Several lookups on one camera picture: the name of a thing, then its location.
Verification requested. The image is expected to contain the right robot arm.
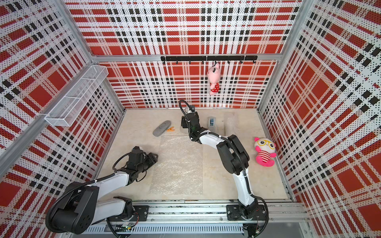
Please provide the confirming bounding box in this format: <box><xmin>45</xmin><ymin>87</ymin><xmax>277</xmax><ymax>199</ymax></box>
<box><xmin>179</xmin><ymin>100</ymin><xmax>269</xmax><ymax>221</ymax></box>

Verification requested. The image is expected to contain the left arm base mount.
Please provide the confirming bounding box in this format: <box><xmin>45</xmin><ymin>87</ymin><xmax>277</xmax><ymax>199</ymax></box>
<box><xmin>109</xmin><ymin>205</ymin><xmax>149</xmax><ymax>222</ymax></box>

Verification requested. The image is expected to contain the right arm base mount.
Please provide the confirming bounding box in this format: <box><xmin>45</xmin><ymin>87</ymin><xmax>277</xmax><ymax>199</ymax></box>
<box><xmin>226</xmin><ymin>204</ymin><xmax>267</xmax><ymax>221</ymax></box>

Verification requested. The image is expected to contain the hanging pink plush toy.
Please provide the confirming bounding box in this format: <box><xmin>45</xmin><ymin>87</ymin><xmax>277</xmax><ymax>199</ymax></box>
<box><xmin>207</xmin><ymin>63</ymin><xmax>221</xmax><ymax>96</ymax></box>

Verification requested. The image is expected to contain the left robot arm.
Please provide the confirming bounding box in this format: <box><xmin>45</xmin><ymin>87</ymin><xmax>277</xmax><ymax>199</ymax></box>
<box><xmin>45</xmin><ymin>146</ymin><xmax>158</xmax><ymax>238</ymax></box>

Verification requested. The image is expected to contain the black hook rail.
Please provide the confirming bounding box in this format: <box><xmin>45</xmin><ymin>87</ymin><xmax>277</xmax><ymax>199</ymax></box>
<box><xmin>160</xmin><ymin>55</ymin><xmax>258</xmax><ymax>62</ymax></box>

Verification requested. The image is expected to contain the white wire mesh basket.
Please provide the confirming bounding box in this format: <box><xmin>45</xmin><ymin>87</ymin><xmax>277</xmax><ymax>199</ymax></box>
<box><xmin>45</xmin><ymin>65</ymin><xmax>108</xmax><ymax>127</ymax></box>

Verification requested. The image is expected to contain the pink white owl plush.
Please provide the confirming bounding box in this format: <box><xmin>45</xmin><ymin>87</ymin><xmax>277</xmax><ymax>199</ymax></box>
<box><xmin>254</xmin><ymin>137</ymin><xmax>276</xmax><ymax>167</ymax></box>

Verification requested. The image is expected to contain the grey oval case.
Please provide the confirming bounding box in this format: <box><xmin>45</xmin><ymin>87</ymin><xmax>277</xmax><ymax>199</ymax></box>
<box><xmin>152</xmin><ymin>120</ymin><xmax>171</xmax><ymax>137</ymax></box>

